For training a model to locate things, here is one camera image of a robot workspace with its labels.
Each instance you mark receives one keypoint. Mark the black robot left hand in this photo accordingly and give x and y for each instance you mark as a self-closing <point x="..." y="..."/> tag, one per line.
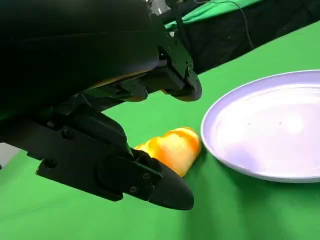
<point x="62" y="62"/>

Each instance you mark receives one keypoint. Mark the lilac plate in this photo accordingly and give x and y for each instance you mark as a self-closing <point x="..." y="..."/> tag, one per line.
<point x="262" y="132"/>

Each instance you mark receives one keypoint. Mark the black backdrop curtain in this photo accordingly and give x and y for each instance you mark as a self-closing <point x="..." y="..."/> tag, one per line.
<point x="225" y="45"/>

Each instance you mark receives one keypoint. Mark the orange white toy bread roll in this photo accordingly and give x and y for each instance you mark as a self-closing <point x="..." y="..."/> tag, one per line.
<point x="175" y="150"/>

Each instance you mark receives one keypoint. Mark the green cloth on neighbouring table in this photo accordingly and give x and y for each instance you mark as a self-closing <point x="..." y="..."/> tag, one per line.
<point x="200" y="15"/>

